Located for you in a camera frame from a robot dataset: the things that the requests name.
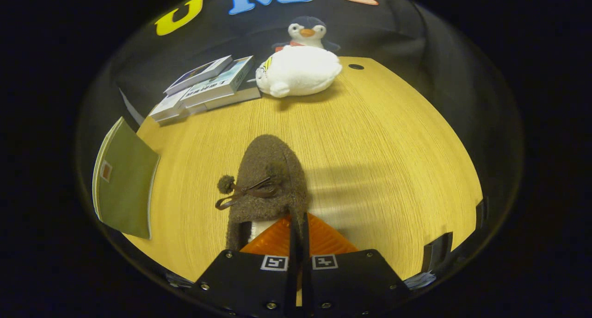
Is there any grey penguin plush toy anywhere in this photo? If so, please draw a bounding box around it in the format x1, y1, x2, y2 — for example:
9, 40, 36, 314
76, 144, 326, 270
272, 16, 341, 53

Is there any white seal plush toy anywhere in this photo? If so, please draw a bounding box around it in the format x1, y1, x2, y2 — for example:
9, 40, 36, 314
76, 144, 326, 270
255, 45, 343, 98

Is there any brown fleece shoe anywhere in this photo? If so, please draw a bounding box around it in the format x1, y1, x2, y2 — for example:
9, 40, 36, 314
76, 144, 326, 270
215, 134, 309, 251

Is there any dark hardcover book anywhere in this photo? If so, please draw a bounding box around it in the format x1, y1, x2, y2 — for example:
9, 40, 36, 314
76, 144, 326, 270
185, 80, 262, 115

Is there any plain white book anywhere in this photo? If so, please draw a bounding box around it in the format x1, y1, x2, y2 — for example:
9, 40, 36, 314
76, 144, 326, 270
149, 87, 190, 125

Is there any pale bluish sheet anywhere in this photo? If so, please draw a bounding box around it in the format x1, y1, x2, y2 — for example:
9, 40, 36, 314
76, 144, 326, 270
403, 271, 438, 291

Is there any book with landscape cover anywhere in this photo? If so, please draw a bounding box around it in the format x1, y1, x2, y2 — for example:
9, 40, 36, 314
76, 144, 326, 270
178, 56, 255, 109

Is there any black table edge block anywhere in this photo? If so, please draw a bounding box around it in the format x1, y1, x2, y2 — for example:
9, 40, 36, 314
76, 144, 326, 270
422, 232, 454, 273
475, 199, 487, 231

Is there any pale green fabric storage box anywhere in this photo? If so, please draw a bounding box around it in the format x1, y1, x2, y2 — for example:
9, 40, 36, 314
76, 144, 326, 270
92, 116, 161, 241

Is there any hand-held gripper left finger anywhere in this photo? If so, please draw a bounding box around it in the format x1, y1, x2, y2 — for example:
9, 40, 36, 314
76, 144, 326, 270
192, 214, 296, 318

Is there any white book blue photo cover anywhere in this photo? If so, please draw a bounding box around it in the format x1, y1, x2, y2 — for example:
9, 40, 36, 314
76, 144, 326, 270
163, 55, 233, 96

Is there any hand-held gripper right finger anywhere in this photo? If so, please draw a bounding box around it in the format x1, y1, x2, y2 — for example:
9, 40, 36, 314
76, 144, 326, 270
302, 213, 411, 318

